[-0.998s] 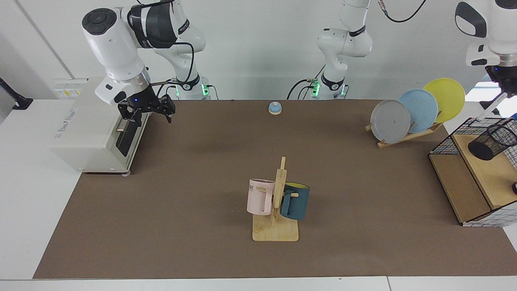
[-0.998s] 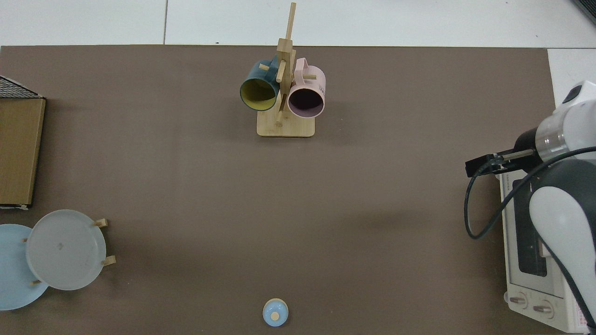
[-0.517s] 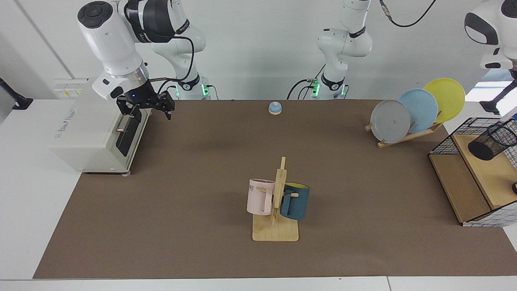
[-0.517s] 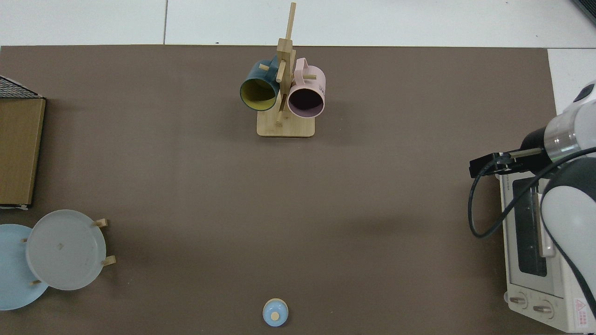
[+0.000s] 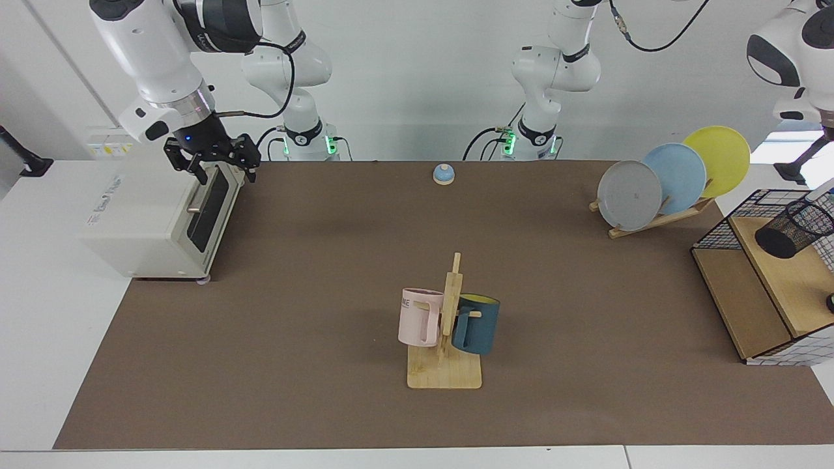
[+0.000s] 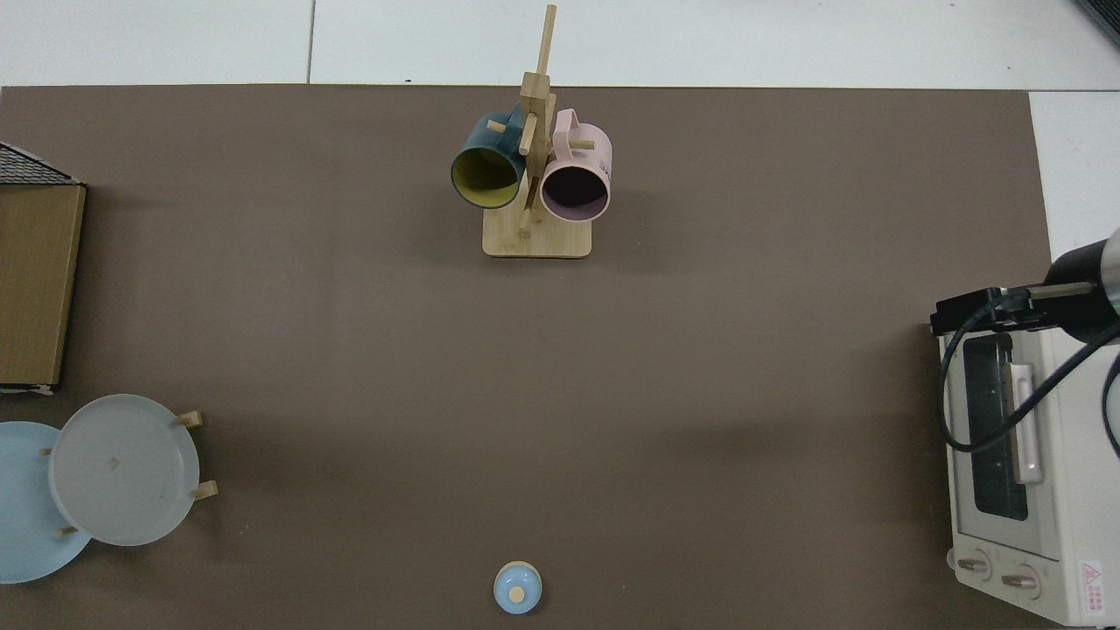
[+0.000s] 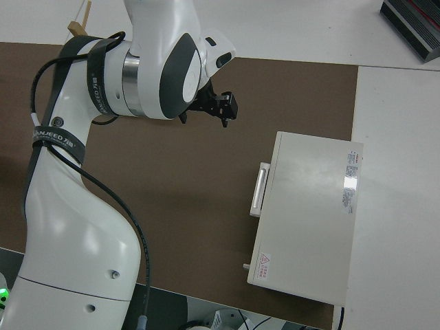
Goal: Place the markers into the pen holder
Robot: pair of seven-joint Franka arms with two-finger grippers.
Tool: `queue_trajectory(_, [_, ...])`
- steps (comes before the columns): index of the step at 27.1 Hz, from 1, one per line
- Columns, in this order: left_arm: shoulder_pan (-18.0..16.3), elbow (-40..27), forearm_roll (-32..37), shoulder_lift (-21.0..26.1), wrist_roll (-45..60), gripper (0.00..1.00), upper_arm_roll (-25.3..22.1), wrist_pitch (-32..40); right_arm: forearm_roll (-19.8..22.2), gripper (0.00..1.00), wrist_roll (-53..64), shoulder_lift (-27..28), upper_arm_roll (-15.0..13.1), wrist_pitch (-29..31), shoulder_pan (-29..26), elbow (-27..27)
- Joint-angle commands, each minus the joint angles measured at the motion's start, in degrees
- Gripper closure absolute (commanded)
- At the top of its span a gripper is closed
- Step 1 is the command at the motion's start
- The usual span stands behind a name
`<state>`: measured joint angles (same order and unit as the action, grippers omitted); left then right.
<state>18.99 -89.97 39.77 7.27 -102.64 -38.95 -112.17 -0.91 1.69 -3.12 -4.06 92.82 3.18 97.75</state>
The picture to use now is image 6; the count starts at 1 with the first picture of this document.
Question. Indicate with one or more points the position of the grey plate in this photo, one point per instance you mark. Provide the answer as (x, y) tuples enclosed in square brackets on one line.
[(122, 490)]

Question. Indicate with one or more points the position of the pale toaster oven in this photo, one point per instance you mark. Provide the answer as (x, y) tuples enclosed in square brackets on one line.
[(1076, 455)]

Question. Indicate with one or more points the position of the brown table cloth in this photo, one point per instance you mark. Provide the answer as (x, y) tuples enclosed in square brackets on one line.
[(350, 350)]

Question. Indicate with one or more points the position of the pink cup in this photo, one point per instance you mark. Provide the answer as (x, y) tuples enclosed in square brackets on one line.
[(586, 157)]

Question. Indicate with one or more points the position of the wooden cup stand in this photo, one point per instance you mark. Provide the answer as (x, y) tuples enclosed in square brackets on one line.
[(538, 241)]

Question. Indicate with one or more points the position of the dark corner object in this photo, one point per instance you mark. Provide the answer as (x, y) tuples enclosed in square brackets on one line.
[(1107, 13)]

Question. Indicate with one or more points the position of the dark teal cup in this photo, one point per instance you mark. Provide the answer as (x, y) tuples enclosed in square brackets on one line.
[(477, 144)]

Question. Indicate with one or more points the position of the wooden plate rack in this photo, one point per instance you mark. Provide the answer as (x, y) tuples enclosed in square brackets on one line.
[(188, 419)]

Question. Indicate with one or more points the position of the small blue round lid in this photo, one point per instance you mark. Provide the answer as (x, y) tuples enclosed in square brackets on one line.
[(506, 579)]

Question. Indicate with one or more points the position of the light blue plate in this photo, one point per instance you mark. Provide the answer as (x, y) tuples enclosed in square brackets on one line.
[(26, 525)]

